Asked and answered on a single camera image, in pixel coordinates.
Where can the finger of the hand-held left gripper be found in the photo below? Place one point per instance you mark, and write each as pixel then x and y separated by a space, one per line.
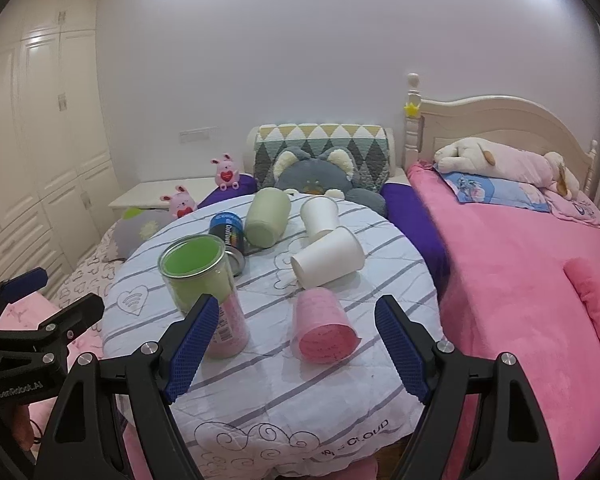
pixel 25 281
pixel 77 312

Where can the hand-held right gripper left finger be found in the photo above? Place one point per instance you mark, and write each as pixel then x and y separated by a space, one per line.
pixel 190 355

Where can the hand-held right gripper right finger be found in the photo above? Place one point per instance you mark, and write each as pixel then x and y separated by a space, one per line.
pixel 402 355

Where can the pink cup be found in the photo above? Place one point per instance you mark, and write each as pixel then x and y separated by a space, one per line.
pixel 325 325

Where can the large white paper cup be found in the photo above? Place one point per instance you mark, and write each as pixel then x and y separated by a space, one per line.
pixel 330 260

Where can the pale green cup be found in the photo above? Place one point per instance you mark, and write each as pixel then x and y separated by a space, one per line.
pixel 265 215

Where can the small white paper cup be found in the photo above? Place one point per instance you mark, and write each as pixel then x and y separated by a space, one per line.
pixel 320 217

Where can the pink printed cloth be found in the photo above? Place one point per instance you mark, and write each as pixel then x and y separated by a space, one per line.
pixel 27 310

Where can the heart print bedsheet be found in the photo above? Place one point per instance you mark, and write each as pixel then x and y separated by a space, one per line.
pixel 85 270

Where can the clear canister with green lid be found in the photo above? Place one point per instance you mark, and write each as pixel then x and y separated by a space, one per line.
pixel 195 280

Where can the grey flower pillow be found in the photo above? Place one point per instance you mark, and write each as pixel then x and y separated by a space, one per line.
pixel 140 230

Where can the white striped tablecloth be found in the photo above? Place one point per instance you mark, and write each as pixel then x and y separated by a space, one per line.
pixel 280 410

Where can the pink fleece blanket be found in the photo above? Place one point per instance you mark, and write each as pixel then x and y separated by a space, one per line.
pixel 505 285

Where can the blue can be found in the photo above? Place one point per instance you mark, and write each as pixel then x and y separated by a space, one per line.
pixel 227 227

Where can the white nightstand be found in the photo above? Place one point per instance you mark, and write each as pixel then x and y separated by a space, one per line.
pixel 145 192

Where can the pink bunny plush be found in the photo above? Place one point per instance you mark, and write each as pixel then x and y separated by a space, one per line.
pixel 225 172
pixel 182 205

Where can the cream wardrobe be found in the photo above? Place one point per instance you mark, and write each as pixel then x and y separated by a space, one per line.
pixel 45 110

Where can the blue printed pillow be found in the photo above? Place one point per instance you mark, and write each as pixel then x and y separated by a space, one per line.
pixel 490 190

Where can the triangle pattern knit cover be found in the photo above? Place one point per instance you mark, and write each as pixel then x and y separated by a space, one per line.
pixel 370 160

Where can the pink fleece pillow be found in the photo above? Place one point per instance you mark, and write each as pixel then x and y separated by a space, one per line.
pixel 595 300

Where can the grey cat cushion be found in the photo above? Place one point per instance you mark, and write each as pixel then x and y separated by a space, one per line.
pixel 310 175

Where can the white and pink plush dog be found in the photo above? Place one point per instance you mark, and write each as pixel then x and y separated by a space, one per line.
pixel 510 160

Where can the yellow star decoration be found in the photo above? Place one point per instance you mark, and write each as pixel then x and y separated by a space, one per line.
pixel 412 108

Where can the cream wooden bed headboard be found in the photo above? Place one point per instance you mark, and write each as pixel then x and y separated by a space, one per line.
pixel 505 120

